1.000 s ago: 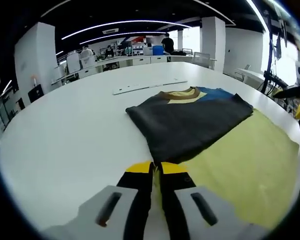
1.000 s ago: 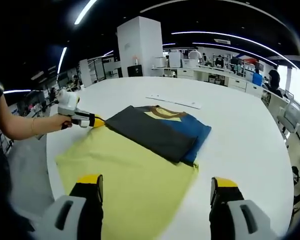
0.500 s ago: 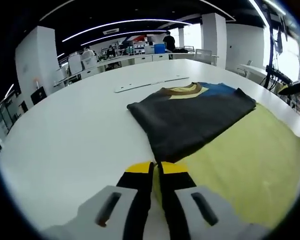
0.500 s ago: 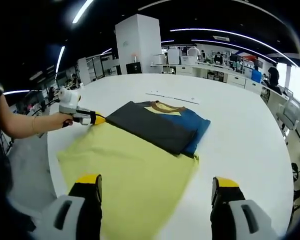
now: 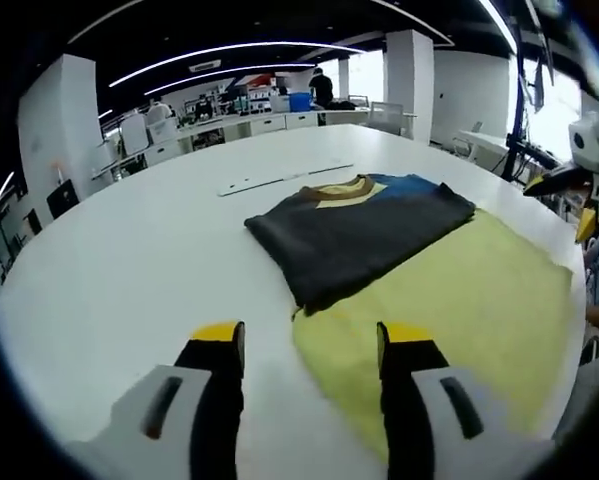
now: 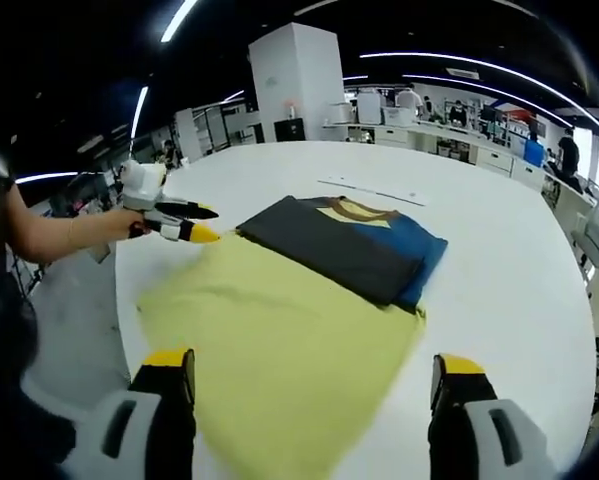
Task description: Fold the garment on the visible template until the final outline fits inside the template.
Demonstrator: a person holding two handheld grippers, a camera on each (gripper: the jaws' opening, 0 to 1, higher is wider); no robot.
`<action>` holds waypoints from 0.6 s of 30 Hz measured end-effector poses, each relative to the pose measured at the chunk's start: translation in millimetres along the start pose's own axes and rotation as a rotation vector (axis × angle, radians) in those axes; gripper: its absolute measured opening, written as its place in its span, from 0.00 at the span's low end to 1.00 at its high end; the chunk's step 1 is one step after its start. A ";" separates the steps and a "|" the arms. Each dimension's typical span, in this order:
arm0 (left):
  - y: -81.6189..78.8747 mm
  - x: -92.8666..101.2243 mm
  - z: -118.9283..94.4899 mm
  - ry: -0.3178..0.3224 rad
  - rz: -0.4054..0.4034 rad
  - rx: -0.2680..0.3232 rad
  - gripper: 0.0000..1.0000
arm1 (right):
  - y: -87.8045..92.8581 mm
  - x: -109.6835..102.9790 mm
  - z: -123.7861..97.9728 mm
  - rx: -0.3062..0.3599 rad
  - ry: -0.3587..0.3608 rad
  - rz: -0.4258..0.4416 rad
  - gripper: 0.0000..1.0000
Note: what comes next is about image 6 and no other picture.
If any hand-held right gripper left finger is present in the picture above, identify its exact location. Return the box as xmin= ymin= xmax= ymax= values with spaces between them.
xmin=61 ymin=347 xmax=199 ymax=480

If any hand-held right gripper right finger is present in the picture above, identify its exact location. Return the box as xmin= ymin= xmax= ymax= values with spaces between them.
xmin=426 ymin=352 xmax=563 ymax=480

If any yellow blue grey garment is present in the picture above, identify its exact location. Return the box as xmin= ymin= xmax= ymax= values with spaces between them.
xmin=136 ymin=194 xmax=450 ymax=480

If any person's left hand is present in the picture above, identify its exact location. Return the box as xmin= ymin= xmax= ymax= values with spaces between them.
xmin=105 ymin=206 xmax=153 ymax=242

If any black framed glass partition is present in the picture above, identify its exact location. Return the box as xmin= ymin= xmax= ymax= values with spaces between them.
xmin=191 ymin=102 xmax=261 ymax=152

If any black cabinet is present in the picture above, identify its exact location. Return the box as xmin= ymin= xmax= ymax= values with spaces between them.
xmin=273 ymin=118 xmax=307 ymax=143

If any person's dark patterned clothing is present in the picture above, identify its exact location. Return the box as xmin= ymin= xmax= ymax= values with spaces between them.
xmin=0 ymin=249 xmax=75 ymax=454

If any white square pillar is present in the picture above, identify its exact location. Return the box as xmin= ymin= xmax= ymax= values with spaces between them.
xmin=248 ymin=22 xmax=346 ymax=144

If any small white appliance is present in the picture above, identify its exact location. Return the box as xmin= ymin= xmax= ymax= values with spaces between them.
xmin=328 ymin=101 xmax=353 ymax=127

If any white flat strip with holes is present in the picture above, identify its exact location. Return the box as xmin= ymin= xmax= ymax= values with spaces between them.
xmin=317 ymin=175 xmax=427 ymax=208

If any tall white appliance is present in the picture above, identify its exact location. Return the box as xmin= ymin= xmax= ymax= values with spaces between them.
xmin=356 ymin=93 xmax=383 ymax=126

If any long white counter with drawers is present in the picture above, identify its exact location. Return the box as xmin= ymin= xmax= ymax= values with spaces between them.
xmin=321 ymin=119 xmax=551 ymax=194

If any grey mesh office chair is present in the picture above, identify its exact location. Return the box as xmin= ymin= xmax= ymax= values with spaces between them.
xmin=573 ymin=189 xmax=599 ymax=282

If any white storage box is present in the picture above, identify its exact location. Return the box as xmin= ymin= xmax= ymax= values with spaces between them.
xmin=381 ymin=108 xmax=413 ymax=127

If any red and blue wall banner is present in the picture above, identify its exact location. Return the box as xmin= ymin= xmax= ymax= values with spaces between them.
xmin=493 ymin=97 xmax=538 ymax=122

